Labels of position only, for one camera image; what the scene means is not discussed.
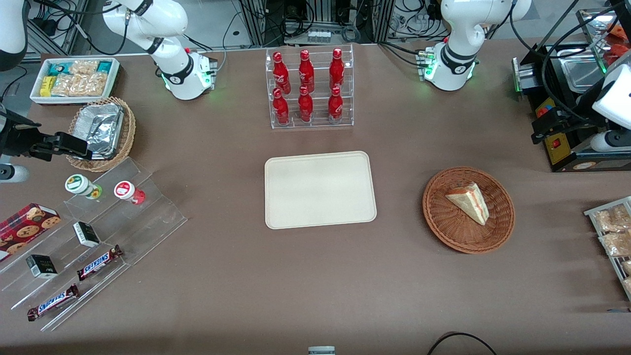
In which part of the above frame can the triangular sandwich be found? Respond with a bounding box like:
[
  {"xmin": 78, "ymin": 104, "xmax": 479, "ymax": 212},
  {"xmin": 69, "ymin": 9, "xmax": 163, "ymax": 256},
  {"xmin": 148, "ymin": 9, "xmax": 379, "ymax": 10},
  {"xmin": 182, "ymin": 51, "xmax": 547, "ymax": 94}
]
[{"xmin": 445, "ymin": 182, "xmax": 490, "ymax": 226}]

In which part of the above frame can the small black box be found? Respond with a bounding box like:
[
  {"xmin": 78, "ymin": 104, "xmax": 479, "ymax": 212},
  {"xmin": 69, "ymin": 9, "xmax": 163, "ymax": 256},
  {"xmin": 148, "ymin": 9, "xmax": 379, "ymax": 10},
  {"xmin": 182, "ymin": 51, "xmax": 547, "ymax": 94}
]
[
  {"xmin": 73, "ymin": 221, "xmax": 101, "ymax": 248},
  {"xmin": 26, "ymin": 254, "xmax": 58, "ymax": 280}
]

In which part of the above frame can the clear acrylic stepped display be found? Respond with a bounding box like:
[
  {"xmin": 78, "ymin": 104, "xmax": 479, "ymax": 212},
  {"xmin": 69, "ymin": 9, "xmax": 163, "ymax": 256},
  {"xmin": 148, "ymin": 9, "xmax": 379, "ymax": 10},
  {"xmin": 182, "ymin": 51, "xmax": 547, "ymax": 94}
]
[{"xmin": 0, "ymin": 157, "xmax": 188, "ymax": 332}]

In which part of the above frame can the red lidded snack cup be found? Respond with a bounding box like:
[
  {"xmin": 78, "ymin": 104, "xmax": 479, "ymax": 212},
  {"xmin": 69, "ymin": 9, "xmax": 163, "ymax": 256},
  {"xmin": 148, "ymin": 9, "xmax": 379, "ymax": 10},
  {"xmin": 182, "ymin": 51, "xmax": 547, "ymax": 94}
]
[{"xmin": 114, "ymin": 181, "xmax": 146, "ymax": 205}]

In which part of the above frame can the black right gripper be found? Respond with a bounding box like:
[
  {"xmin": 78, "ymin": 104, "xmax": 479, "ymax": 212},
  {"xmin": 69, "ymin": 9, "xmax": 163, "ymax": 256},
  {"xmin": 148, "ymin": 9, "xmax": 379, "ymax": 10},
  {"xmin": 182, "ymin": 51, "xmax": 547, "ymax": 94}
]
[{"xmin": 0, "ymin": 111, "xmax": 92, "ymax": 162}]

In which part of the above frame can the black floor cable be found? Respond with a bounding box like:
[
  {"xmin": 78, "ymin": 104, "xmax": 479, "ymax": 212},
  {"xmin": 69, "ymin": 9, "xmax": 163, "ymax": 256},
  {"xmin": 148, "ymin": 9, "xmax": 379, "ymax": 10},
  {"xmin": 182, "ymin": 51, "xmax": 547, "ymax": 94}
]
[{"xmin": 427, "ymin": 332, "xmax": 498, "ymax": 355}]

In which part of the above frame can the green lidded snack cup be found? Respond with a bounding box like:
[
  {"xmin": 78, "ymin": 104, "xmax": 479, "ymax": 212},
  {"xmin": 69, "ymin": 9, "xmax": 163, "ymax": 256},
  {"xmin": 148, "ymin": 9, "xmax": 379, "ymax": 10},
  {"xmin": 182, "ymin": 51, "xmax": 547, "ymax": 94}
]
[{"xmin": 65, "ymin": 174, "xmax": 103, "ymax": 200}]

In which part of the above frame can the white rectangular snack bin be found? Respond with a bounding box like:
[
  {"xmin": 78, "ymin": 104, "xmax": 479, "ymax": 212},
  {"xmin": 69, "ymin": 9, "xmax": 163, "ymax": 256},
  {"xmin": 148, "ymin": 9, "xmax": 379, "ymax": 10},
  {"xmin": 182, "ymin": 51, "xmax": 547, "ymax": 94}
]
[{"xmin": 30, "ymin": 57, "xmax": 121, "ymax": 106}]

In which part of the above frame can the Snickers chocolate bar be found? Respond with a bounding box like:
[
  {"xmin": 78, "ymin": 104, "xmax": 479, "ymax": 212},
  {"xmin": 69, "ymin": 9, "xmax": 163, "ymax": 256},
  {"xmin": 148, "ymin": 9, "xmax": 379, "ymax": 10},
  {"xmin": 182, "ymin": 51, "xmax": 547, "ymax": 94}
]
[
  {"xmin": 27, "ymin": 284, "xmax": 80, "ymax": 322},
  {"xmin": 76, "ymin": 245, "xmax": 124, "ymax": 282}
]

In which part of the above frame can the aluminium foil tray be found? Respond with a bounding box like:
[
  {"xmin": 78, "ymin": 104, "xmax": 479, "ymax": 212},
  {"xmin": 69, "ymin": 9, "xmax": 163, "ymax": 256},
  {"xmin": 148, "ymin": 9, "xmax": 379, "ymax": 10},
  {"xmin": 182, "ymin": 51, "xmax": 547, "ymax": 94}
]
[{"xmin": 74, "ymin": 103, "xmax": 125, "ymax": 161}]

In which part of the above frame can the clear rice cracker bag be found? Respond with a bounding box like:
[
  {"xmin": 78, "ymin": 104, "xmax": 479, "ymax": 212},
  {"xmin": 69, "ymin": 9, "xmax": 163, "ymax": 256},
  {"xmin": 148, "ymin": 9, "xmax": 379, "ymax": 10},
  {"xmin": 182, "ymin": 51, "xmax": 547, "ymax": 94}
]
[
  {"xmin": 51, "ymin": 73, "xmax": 108, "ymax": 98},
  {"xmin": 67, "ymin": 59, "xmax": 102, "ymax": 77}
]

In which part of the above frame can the steel warmer pan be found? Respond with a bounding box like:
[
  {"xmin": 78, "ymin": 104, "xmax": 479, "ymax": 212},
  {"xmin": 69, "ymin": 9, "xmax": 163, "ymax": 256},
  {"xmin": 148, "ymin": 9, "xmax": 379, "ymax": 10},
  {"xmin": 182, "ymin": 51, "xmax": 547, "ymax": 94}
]
[{"xmin": 558, "ymin": 44, "xmax": 611, "ymax": 94}]

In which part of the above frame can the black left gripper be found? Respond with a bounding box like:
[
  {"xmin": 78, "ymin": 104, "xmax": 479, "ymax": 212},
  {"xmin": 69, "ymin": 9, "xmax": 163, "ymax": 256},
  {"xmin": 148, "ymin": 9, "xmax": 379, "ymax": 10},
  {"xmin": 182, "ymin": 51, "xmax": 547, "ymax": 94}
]
[{"xmin": 531, "ymin": 96, "xmax": 609, "ymax": 144}]

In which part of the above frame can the cream plastic tray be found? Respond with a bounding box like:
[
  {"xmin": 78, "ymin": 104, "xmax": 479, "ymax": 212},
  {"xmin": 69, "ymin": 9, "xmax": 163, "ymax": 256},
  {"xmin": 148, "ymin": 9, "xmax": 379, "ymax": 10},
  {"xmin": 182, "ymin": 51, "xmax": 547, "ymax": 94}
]
[{"xmin": 264, "ymin": 150, "xmax": 378, "ymax": 230}]

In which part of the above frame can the black hot food warmer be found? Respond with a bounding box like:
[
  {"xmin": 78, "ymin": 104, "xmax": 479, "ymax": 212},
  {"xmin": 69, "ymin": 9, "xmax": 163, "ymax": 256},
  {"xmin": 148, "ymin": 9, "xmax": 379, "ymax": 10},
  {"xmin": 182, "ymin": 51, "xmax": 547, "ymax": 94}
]
[{"xmin": 512, "ymin": 0, "xmax": 631, "ymax": 173}]

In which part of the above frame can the red tartan cookie box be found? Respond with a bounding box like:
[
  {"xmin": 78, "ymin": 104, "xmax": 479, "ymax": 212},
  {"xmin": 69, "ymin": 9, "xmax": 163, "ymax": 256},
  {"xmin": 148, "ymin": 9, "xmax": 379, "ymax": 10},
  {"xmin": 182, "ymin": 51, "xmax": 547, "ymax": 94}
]
[{"xmin": 0, "ymin": 203, "xmax": 62, "ymax": 262}]

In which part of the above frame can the round brown wicker basket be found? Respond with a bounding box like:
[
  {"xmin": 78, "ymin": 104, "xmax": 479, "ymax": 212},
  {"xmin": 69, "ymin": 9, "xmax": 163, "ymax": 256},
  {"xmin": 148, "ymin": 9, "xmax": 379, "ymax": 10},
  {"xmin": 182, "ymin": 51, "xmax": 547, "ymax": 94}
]
[{"xmin": 422, "ymin": 166, "xmax": 516, "ymax": 255}]

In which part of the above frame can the clear acrylic bottle rack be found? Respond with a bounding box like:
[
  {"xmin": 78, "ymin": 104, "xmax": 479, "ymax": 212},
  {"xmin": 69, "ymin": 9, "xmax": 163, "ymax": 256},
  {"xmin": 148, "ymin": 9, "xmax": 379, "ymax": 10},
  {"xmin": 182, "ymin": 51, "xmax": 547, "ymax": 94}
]
[{"xmin": 265, "ymin": 43, "xmax": 354, "ymax": 130}]

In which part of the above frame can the light tan wicker basket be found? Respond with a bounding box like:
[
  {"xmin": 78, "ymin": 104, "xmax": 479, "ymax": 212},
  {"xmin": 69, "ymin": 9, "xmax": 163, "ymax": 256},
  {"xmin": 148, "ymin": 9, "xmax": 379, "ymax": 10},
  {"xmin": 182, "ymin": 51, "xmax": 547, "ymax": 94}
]
[{"xmin": 66, "ymin": 96, "xmax": 137, "ymax": 173}]

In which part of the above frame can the red cola bottle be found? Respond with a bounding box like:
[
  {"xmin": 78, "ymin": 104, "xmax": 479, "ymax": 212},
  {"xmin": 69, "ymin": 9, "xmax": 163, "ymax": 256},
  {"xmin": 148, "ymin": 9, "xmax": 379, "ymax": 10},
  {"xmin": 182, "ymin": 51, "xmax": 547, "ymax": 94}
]
[
  {"xmin": 328, "ymin": 86, "xmax": 344, "ymax": 124},
  {"xmin": 272, "ymin": 51, "xmax": 292, "ymax": 93},
  {"xmin": 329, "ymin": 48, "xmax": 345, "ymax": 90},
  {"xmin": 298, "ymin": 86, "xmax": 314, "ymax": 123},
  {"xmin": 298, "ymin": 49, "xmax": 315, "ymax": 92},
  {"xmin": 272, "ymin": 88, "xmax": 290, "ymax": 125}
]

